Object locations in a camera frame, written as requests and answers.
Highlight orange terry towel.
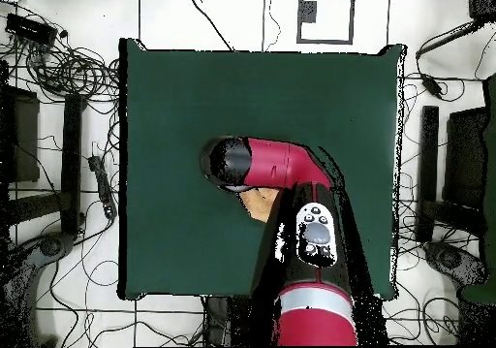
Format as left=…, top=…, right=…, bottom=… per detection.
left=237, top=186, right=281, bottom=224

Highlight dark green table cloth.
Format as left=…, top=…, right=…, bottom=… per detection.
left=118, top=37, right=407, bottom=301

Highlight black power strip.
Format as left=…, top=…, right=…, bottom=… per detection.
left=87, top=154, right=118, bottom=220

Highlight black power adapter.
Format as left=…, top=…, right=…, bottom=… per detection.
left=420, top=73, right=446, bottom=98

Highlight grey tripod base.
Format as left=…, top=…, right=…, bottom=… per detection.
left=422, top=240, right=488, bottom=287
left=0, top=231, right=76, bottom=347

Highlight black multi-port hub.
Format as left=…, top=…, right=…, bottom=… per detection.
left=5, top=12, right=58, bottom=47

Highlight black box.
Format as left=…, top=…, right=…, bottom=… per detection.
left=467, top=0, right=496, bottom=22

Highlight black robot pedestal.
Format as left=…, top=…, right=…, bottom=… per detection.
left=202, top=296, right=233, bottom=347

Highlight black metal stand frame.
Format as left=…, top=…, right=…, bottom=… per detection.
left=415, top=105, right=490, bottom=244
left=0, top=60, right=85, bottom=237

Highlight tangled black cables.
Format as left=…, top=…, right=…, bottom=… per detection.
left=0, top=0, right=121, bottom=107

